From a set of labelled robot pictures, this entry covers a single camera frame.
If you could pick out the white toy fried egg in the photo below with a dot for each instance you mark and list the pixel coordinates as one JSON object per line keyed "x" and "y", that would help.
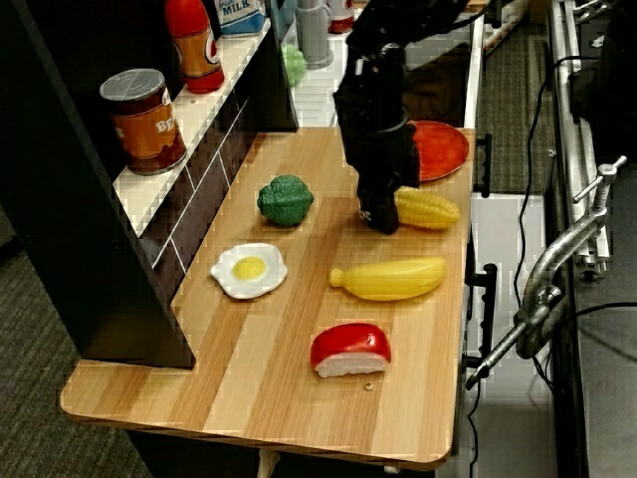
{"x": 249, "y": 270}

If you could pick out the grey toy faucet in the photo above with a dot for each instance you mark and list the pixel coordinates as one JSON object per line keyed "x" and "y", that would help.
{"x": 314, "y": 35}

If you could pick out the tomato soup can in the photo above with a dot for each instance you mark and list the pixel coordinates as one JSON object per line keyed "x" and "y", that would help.
{"x": 341, "y": 14}

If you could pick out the blue white milk carton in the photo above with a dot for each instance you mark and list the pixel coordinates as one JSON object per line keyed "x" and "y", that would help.
{"x": 241, "y": 17}

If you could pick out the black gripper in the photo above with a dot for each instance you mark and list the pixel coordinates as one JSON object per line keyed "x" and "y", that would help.
{"x": 378, "y": 134}

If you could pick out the aluminium frame rail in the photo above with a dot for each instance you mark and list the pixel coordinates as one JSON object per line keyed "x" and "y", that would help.
{"x": 572, "y": 129}

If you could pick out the red ketchup bottle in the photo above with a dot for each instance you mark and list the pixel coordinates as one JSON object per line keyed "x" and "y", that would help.
{"x": 196, "y": 50}

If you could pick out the brown beans can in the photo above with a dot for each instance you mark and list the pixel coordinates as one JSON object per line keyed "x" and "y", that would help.
{"x": 144, "y": 124}

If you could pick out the yellow toy banana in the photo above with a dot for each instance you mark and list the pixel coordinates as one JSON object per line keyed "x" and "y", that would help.
{"x": 393, "y": 279}

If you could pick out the red toy sushi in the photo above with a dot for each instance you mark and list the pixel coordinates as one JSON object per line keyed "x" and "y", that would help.
{"x": 351, "y": 348}

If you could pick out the black shelf unit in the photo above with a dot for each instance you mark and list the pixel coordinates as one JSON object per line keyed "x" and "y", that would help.
{"x": 74, "y": 224}

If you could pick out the yellow toy corn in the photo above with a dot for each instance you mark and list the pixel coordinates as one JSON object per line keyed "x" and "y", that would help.
{"x": 430, "y": 209}

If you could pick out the white toy sink unit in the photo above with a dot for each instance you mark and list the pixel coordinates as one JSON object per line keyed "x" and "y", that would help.
{"x": 313, "y": 104}

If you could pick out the light green toy vegetable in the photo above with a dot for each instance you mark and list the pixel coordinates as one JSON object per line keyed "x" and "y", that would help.
{"x": 293, "y": 65}

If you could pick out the red plate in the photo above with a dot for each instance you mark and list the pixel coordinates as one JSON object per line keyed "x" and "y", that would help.
{"x": 443, "y": 149}

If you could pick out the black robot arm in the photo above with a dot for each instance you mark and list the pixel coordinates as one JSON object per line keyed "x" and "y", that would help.
{"x": 408, "y": 22}

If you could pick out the metal c-clamp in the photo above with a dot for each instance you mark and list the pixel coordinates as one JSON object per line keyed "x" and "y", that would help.
{"x": 545, "y": 284}

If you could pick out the green toy broccoli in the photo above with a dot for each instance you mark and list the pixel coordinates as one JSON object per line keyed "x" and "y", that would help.
{"x": 284, "y": 199}

